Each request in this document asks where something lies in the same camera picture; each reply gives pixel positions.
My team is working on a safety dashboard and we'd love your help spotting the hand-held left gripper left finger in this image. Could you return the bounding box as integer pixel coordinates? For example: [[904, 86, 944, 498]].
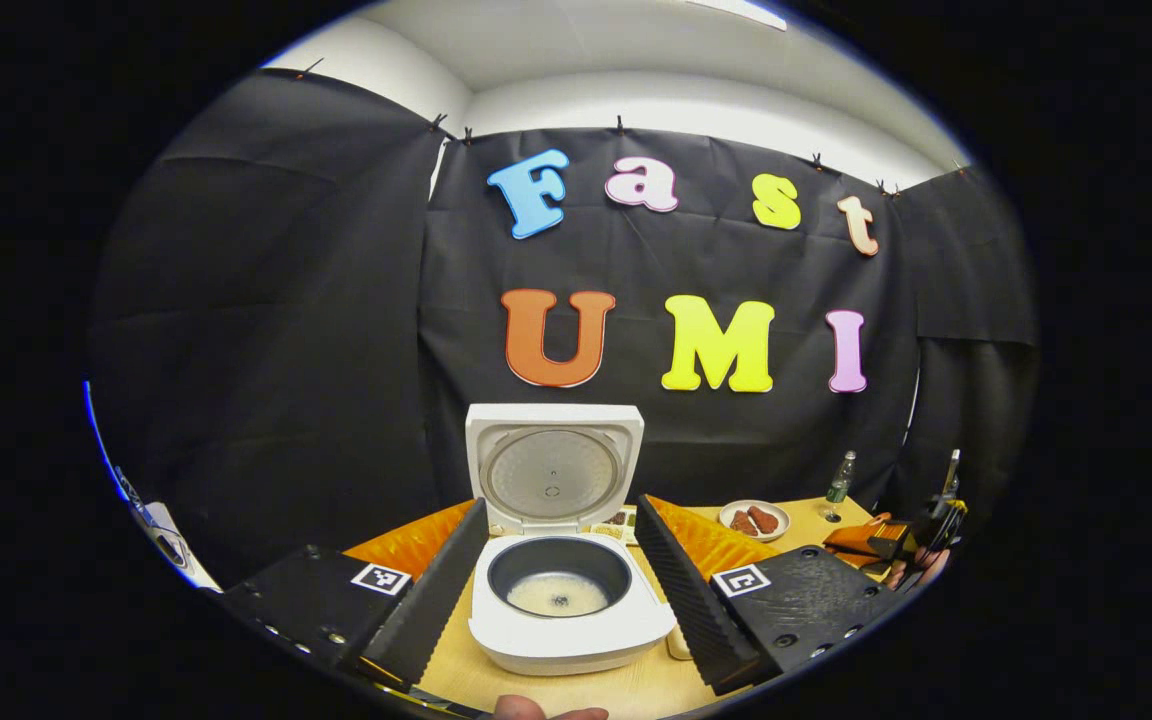
[[221, 498, 490, 691]]

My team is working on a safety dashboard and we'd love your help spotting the white round plate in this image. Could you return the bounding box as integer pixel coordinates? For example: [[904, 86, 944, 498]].
[[718, 499, 791, 543]]

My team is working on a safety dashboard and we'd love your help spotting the black backdrop cloth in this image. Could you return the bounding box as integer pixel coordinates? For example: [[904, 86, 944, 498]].
[[88, 68, 1040, 591]]

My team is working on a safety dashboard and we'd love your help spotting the white rice cooker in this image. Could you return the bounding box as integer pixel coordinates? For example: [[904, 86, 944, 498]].
[[465, 403, 679, 676]]

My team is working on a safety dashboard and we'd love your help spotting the green plastic bottle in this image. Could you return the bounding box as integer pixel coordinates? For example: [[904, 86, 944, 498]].
[[823, 450, 857, 523]]

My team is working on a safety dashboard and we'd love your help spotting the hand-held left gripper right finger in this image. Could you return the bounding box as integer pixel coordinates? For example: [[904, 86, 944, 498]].
[[634, 494, 912, 696]]

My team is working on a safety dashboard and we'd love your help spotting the divided seasoning dish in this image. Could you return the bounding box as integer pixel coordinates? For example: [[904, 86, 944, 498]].
[[591, 505, 639, 546]]

